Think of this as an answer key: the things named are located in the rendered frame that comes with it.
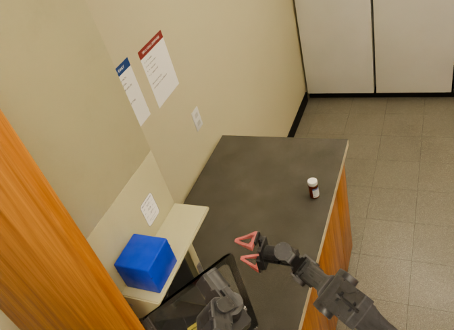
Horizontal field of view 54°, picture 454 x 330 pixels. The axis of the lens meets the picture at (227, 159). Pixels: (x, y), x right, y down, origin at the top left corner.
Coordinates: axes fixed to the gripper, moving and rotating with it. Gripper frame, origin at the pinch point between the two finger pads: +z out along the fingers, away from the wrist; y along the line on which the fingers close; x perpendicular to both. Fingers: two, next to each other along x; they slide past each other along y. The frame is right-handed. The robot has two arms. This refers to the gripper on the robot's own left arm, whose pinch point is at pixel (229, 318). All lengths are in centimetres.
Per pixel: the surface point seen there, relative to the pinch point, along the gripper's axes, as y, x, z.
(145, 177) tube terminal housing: -38.3, 0.9, -26.5
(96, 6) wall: -110, 26, -20
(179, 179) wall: -75, 30, 63
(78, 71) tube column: -51, -2, -59
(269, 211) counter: -32, 50, 52
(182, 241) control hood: -21.2, 0.0, -17.0
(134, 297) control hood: -15.6, -17.9, -19.9
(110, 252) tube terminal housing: -25.7, -16.9, -27.5
